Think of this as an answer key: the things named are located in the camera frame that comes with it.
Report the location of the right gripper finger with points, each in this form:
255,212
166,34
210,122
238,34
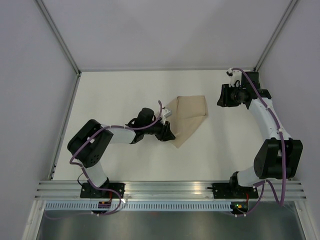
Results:
223,99
230,97

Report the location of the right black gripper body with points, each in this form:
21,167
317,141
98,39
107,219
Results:
238,95

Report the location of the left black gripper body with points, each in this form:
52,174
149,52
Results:
153,129

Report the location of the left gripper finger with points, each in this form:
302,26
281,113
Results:
167,133
159,136

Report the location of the beige cloth napkin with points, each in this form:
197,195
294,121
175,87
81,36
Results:
188,113

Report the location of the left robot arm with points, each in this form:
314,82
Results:
88,145

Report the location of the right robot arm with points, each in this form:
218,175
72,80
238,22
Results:
279,156

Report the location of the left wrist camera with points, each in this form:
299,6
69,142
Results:
165,113

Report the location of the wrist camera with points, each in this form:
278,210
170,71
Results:
165,113
235,77

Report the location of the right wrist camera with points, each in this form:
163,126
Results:
235,77

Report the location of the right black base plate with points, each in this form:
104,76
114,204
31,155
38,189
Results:
224,190

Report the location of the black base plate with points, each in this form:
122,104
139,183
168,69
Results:
89,192
224,190

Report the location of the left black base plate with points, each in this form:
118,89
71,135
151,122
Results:
89,192

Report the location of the aluminium front rail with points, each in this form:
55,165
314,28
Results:
136,190

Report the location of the white slotted cable duct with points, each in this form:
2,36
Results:
155,206

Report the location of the aluminium cage frame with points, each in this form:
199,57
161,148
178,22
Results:
305,215

